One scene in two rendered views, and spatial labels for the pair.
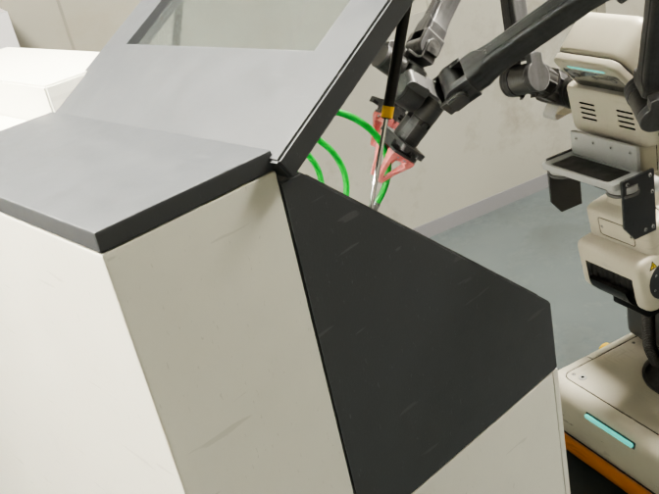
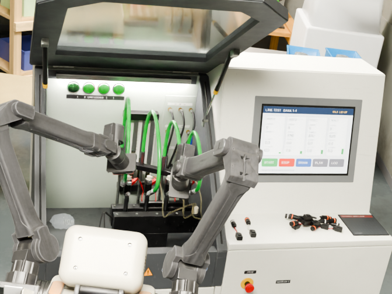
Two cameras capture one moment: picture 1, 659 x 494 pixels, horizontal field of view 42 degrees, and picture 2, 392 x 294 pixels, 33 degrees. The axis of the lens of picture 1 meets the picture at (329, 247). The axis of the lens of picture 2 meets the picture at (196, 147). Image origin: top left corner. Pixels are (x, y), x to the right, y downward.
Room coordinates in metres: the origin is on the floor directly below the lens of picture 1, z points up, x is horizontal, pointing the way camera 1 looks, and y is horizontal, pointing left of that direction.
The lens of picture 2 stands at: (2.60, -2.00, 2.27)
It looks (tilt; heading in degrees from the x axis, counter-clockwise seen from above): 24 degrees down; 110
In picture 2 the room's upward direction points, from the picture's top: 8 degrees clockwise
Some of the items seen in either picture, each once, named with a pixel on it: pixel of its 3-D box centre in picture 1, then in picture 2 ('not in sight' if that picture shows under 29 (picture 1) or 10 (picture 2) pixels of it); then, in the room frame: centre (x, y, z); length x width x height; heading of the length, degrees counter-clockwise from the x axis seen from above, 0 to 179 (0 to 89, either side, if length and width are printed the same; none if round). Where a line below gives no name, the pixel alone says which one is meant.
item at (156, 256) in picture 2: not in sight; (132, 269); (1.74, -0.18, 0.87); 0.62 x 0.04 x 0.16; 37
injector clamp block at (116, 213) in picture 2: not in sight; (153, 225); (1.69, 0.08, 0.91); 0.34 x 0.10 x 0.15; 37
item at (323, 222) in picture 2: not in sight; (314, 220); (2.27, 0.34, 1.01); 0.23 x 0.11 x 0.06; 37
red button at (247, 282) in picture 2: not in sight; (248, 286); (2.13, 0.06, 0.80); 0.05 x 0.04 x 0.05; 37
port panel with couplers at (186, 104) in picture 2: not in sight; (177, 131); (1.63, 0.36, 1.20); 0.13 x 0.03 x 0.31; 37
